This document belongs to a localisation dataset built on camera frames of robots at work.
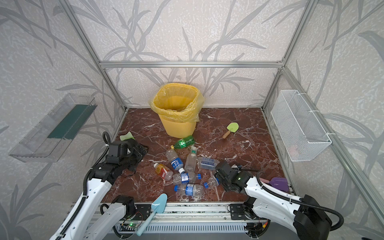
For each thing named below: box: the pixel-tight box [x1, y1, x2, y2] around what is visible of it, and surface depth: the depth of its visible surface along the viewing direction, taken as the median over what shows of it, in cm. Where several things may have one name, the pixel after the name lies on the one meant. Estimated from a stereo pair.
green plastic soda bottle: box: [170, 135, 195, 150], surface depth 98 cm
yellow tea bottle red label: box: [153, 162, 174, 182], surface depth 84 cm
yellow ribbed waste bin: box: [153, 83, 199, 139], surface depth 93 cm
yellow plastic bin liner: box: [151, 83, 205, 123], surface depth 91 cm
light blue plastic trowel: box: [136, 193, 168, 237], surface depth 77 cm
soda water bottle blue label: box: [201, 157, 215, 169], surface depth 87 cm
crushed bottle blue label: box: [203, 177, 220, 189], surface depth 82 cm
